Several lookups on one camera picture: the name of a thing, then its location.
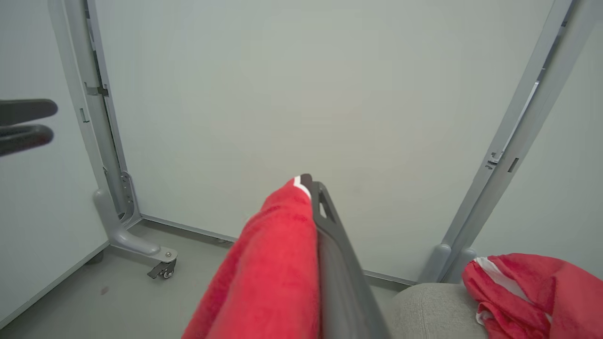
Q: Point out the red towel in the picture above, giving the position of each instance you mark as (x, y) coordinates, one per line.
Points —
(264, 273)

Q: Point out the grey rounded partition foot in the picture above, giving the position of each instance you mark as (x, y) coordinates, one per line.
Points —
(457, 267)
(435, 263)

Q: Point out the grey partition foot with plate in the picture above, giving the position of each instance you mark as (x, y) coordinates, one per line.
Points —
(136, 245)

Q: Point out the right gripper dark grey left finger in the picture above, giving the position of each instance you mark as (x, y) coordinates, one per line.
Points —
(306, 180)

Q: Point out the grey partition post with hinge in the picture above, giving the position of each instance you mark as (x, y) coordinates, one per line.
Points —
(77, 70)

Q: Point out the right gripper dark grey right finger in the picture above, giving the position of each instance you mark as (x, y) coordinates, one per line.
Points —
(344, 287)

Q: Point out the black caster wheel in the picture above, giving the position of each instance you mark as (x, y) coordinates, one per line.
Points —
(165, 270)

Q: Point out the grey fabric sofa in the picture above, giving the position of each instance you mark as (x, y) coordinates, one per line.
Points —
(428, 313)

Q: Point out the grey double partition post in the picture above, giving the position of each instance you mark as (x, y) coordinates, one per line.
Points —
(518, 141)

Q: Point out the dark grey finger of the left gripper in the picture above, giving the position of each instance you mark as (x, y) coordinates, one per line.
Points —
(26, 137)
(28, 112)

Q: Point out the red and white garment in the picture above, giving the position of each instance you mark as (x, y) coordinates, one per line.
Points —
(556, 292)

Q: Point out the grey partition bottom rail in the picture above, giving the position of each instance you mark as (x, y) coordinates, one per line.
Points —
(188, 228)

